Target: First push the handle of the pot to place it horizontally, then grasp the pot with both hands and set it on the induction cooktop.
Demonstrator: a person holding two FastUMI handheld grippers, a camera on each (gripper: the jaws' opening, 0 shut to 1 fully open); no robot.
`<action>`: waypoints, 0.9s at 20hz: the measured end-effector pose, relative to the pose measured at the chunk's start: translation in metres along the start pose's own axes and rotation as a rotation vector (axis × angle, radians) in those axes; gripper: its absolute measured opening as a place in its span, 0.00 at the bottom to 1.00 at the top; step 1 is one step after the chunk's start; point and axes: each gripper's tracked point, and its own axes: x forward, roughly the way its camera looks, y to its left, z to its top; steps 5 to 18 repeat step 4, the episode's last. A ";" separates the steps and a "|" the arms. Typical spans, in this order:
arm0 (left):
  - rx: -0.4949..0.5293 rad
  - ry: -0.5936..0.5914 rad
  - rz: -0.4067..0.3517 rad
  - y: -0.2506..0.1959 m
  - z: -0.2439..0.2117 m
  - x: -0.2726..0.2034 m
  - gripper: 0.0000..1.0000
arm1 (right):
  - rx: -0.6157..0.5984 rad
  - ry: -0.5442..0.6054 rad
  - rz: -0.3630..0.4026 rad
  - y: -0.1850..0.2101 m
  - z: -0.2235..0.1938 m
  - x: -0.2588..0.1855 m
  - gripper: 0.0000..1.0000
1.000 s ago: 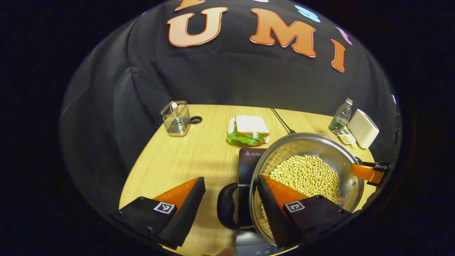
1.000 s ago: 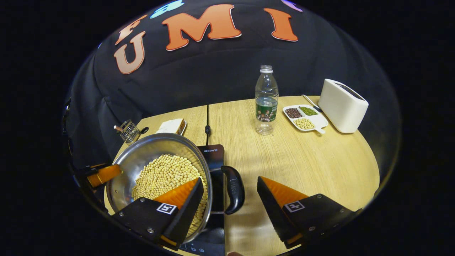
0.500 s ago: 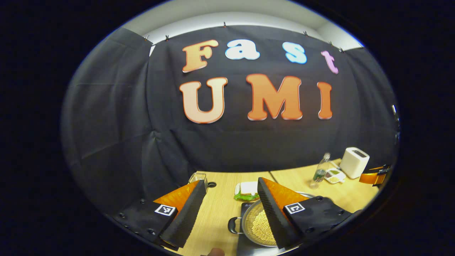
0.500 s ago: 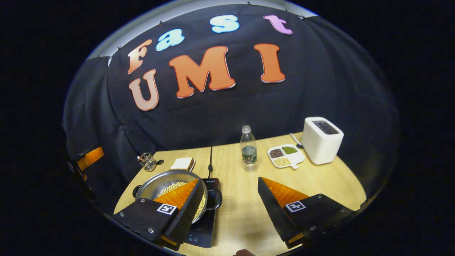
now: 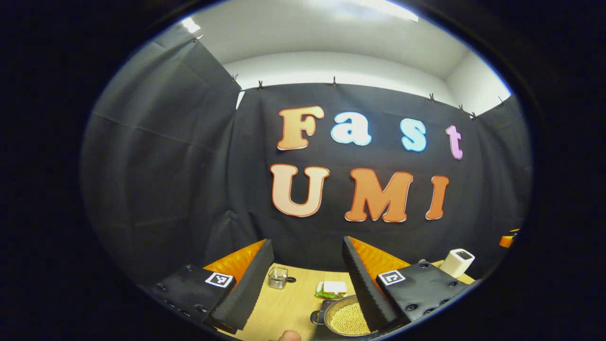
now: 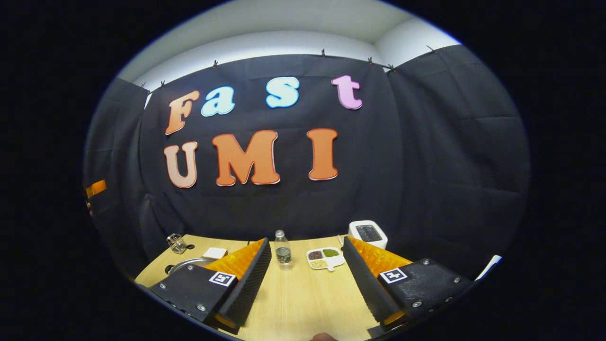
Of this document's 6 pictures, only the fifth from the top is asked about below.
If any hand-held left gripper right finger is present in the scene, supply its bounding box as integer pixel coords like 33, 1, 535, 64
341, 236, 476, 334

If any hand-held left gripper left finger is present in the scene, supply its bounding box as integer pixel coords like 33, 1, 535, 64
144, 239, 275, 334

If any small clear glass holder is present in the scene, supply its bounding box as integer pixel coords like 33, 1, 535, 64
268, 267, 296, 289

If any black backdrop cloth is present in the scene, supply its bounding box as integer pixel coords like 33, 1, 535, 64
80, 24, 533, 285

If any row of cloth clips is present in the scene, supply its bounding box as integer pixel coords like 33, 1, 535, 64
192, 34, 505, 120

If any steel pot with black handles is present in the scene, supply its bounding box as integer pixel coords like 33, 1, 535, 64
310, 295, 379, 338

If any sandwich with lettuce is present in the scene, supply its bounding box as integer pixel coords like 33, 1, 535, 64
315, 281, 348, 300

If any pile of soybeans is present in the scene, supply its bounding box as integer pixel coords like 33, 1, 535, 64
330, 302, 371, 336

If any white toaster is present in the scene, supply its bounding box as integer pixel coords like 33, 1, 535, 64
439, 249, 475, 278

